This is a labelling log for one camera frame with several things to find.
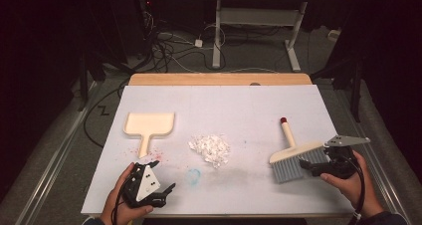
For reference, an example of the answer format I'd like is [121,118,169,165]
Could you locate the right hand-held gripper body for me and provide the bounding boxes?
[316,134,371,179]

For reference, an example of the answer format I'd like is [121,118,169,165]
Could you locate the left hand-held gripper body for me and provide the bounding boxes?
[120,162,167,209]

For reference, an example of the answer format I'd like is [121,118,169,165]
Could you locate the cream brush with grey bristles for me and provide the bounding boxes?
[269,116,332,184]

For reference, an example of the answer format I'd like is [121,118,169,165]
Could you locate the cream plastic dustpan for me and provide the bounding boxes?
[122,112,176,159]

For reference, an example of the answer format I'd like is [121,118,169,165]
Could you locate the pile of white paper scraps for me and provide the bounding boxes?
[188,133,232,169]

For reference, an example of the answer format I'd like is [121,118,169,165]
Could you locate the person's right hand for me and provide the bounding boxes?
[320,150,384,218]

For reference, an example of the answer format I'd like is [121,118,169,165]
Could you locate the person's left hand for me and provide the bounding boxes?
[101,162,154,225]

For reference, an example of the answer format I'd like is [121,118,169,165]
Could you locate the black stand leg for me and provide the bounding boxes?
[312,60,363,123]
[78,50,107,113]

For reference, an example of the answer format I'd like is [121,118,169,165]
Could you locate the white table cover sheet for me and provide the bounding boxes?
[81,85,356,217]

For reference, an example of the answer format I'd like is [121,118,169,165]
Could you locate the wooden table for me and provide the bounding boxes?
[127,73,313,87]

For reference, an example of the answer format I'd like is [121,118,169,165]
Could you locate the right hand-held gripper black cable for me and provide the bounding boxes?
[344,156,366,225]

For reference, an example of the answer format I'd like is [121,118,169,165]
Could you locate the hand-held gripper black cable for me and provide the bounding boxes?
[110,176,133,225]
[344,156,366,225]

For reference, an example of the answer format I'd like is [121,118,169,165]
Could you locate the left hand-held gripper black cable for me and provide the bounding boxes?
[110,176,133,225]

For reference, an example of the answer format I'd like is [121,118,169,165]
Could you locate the bundle of floor cables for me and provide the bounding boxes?
[83,9,287,149]

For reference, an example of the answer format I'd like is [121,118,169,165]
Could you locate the white metal desk frame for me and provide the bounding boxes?
[212,0,308,73]

